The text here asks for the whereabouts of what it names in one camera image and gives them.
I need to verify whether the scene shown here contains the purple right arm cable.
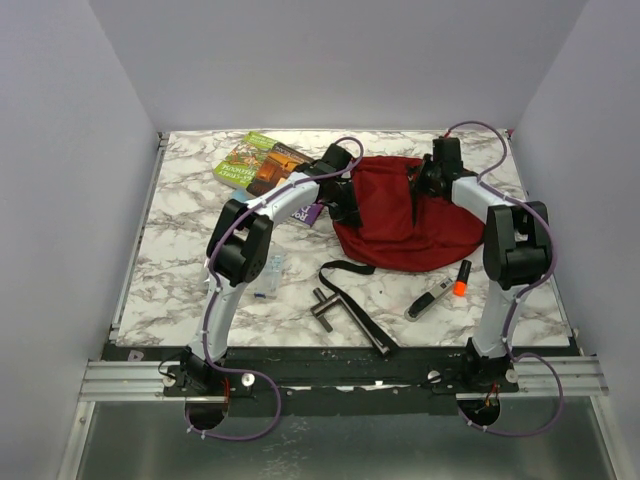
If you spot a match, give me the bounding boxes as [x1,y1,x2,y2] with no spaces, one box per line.
[442,119,565,439]

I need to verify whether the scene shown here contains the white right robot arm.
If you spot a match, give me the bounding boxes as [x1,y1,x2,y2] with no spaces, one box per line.
[413,136,554,392]

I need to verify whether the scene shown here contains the green treehouse book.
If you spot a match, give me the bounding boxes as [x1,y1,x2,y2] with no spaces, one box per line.
[213,131,277,190]

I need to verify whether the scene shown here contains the purple orange Roald Dahl book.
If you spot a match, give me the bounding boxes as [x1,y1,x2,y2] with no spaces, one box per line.
[291,204,323,227]

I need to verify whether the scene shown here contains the orange black highlighter marker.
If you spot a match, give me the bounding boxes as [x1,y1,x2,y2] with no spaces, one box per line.
[453,259,472,297]

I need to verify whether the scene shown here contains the light blue notebook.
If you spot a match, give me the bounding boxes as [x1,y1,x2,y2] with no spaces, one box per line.
[231,189,253,203]

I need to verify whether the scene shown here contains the red backpack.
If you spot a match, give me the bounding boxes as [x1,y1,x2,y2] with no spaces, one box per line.
[318,155,487,357]

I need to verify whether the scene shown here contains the dark brown novel book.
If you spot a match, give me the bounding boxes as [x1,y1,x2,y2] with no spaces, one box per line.
[246,142,313,197]

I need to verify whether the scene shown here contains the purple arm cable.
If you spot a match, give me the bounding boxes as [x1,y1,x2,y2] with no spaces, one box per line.
[442,119,565,439]
[187,136,365,442]

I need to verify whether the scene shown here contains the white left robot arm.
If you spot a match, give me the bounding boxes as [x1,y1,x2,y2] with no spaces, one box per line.
[180,136,364,395]

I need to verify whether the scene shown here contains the clear plastic bag of parts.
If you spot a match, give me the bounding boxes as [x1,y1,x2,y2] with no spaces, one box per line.
[202,249,287,301]

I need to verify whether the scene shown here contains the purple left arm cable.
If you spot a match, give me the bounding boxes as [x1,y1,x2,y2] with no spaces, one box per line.
[187,136,365,442]

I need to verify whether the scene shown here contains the aluminium rail frame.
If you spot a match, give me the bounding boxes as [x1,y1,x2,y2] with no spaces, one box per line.
[54,130,621,480]

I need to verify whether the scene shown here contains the dark metal T-shaped tool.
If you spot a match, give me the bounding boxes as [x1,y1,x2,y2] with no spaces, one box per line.
[310,288,345,333]

